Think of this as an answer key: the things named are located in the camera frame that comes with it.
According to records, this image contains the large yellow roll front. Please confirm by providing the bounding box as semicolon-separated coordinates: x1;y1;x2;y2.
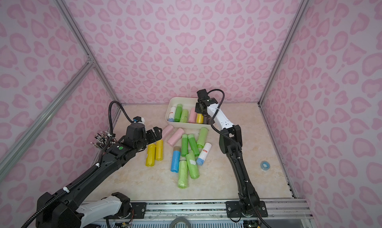
196;114;204;124

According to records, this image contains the pink roll with white label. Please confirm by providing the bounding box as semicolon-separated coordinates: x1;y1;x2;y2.
188;107;197;124

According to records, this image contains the bright green roll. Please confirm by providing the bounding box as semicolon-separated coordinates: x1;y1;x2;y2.
174;104;183;122

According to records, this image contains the yellow trash bag roll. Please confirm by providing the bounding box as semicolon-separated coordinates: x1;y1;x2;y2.
155;139;164;161
145;143;156;167

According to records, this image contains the light green roll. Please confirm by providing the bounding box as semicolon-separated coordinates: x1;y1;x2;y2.
178;160;188;189
197;128;209;149
186;151;200;179

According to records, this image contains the light green roll front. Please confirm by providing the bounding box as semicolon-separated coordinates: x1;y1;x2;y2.
178;160;188;189

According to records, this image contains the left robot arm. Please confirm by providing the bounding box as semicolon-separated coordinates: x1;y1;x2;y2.
31;123;162;228

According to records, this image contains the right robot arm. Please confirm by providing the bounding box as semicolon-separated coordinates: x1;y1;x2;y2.
196;96;268;219

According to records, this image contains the pink trash bag roll left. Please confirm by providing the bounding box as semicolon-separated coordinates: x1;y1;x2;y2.
162;125;174;140

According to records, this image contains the pink trash bag roll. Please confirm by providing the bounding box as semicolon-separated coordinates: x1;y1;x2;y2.
167;128;185;147
162;125;174;140

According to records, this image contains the white plastic storage box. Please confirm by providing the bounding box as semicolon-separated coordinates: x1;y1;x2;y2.
165;97;212;130

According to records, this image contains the pink trash bag roll right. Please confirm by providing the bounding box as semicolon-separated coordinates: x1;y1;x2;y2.
167;128;185;147

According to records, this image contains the green trash bag roll left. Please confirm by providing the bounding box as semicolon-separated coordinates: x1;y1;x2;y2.
181;134;189;157

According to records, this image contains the green trash bag roll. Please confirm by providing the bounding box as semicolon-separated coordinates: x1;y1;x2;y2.
181;134;189;157
188;134;200;156

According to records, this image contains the blue trash bag roll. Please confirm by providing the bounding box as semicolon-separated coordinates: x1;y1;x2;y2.
171;146;181;173

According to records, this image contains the green trash bag roll right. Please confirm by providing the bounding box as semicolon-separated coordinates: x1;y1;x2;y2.
188;134;200;156

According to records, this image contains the white roll with blue end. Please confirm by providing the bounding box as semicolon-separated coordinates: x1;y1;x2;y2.
196;142;212;166

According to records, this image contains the bundle of pens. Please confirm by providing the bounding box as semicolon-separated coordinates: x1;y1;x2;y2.
91;132;116;150

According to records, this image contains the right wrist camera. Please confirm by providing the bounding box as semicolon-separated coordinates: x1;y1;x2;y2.
197;89;210;101

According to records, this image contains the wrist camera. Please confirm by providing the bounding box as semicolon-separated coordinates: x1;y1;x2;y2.
197;89;210;101
133;116;145;124

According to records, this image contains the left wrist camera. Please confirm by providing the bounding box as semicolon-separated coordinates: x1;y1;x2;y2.
133;116;145;124

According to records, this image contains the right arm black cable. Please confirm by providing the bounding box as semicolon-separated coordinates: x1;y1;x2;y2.
205;88;239;157

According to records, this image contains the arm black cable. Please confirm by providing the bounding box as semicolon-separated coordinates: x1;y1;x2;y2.
205;88;239;157
20;101;138;228

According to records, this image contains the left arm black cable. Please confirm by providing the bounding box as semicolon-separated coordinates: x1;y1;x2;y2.
20;101;138;228

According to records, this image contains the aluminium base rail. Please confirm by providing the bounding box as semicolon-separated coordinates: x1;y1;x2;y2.
64;199;314;228

